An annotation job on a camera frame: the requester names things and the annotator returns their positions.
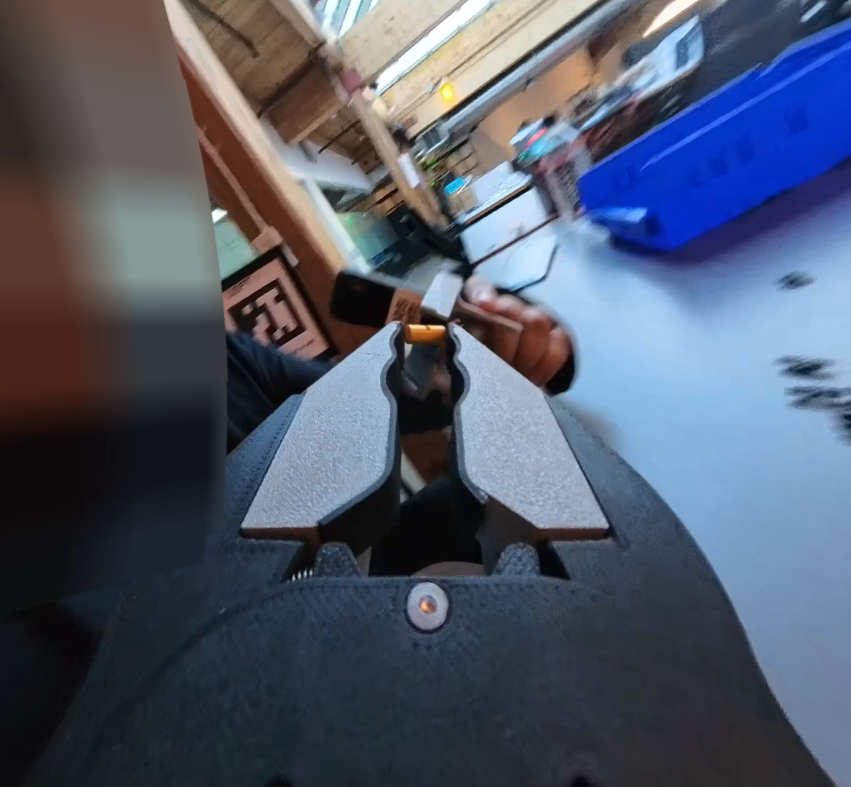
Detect person's left forearm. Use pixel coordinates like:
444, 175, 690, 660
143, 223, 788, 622
226, 331, 578, 455

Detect person's left hand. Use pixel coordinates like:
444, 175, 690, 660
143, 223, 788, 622
464, 280, 578, 397

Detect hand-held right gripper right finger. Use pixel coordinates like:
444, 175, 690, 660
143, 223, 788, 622
447, 323, 611, 552

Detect blue plastic bin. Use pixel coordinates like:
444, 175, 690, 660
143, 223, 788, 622
577, 21, 851, 251

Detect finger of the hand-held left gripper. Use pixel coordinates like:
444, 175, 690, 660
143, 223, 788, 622
421, 270, 464, 324
455, 303, 527, 337

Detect framed black white tag sign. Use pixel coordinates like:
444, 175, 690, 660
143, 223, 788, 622
221, 251, 335, 359

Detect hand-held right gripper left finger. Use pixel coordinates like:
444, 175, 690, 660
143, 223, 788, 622
239, 321, 406, 552

